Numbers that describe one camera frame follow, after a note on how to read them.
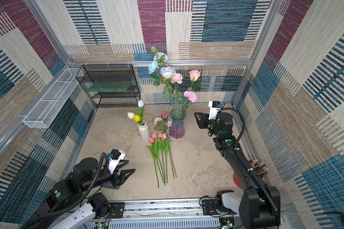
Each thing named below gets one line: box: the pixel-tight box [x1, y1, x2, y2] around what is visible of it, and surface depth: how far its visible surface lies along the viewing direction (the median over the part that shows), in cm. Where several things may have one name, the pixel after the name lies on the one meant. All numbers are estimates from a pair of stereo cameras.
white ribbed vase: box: [137, 120, 150, 143], surface depth 91 cm
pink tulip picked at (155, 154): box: [146, 136, 160, 189], surface depth 93 cm
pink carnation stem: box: [182, 90, 197, 118], surface depth 79 cm
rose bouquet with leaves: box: [147, 46, 202, 119], surface depth 79 cm
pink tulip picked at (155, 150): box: [151, 134, 166, 186], surface depth 93 cm
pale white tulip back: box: [137, 99, 145, 121], surface depth 83 cm
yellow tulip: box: [133, 114, 141, 123], surface depth 74 cm
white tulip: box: [127, 111, 136, 120], surface depth 77 cm
